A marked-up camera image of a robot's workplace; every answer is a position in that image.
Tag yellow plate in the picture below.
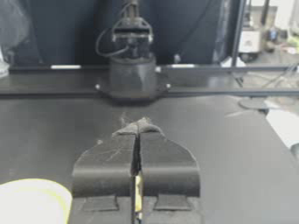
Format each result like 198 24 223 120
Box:
0 172 143 224

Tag white tape label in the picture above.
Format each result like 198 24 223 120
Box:
170 63 197 69
51 64 82 70

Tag black backdrop curtain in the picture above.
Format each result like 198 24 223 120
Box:
11 0 235 67

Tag white background appliance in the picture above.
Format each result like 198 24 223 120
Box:
238 28 263 55

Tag white flat board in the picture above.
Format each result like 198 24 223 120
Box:
266 108 299 151

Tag black metal frame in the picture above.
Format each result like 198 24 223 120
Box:
0 0 299 99

